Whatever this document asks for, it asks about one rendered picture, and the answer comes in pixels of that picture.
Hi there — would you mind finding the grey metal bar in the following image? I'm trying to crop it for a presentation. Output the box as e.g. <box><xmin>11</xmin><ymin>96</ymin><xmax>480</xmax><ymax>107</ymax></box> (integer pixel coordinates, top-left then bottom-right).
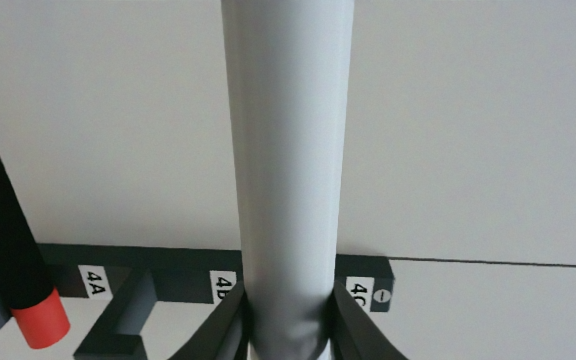
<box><xmin>220</xmin><ymin>0</ymin><xmax>354</xmax><ymax>360</ymax></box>

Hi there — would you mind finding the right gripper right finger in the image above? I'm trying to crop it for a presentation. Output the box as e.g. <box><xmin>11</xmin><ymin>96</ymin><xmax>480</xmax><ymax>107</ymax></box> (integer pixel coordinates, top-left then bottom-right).
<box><xmin>329</xmin><ymin>281</ymin><xmax>410</xmax><ymax>360</ymax></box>

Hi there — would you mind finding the black bar with red end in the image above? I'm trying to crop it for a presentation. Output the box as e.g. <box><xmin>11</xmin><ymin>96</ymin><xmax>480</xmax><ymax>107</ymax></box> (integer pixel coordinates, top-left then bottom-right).
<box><xmin>0</xmin><ymin>154</ymin><xmax>71</xmax><ymax>350</ymax></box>

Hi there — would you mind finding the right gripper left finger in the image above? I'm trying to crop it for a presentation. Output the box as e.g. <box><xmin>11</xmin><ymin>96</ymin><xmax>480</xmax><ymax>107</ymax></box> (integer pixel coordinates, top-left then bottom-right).
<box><xmin>167</xmin><ymin>281</ymin><xmax>249</xmax><ymax>360</ymax></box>

